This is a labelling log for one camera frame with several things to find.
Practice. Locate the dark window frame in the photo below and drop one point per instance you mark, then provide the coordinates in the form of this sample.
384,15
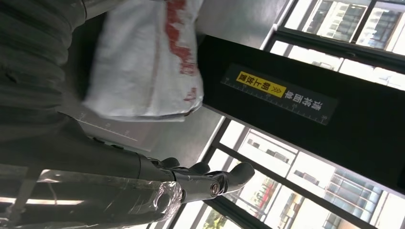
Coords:
348,52

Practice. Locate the black and yellow label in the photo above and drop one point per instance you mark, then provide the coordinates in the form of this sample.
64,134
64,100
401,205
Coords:
278,91

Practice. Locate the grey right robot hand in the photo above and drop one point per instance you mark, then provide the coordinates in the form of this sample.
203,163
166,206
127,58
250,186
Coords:
95,164

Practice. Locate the black scanner column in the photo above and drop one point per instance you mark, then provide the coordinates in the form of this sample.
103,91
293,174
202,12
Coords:
364,132

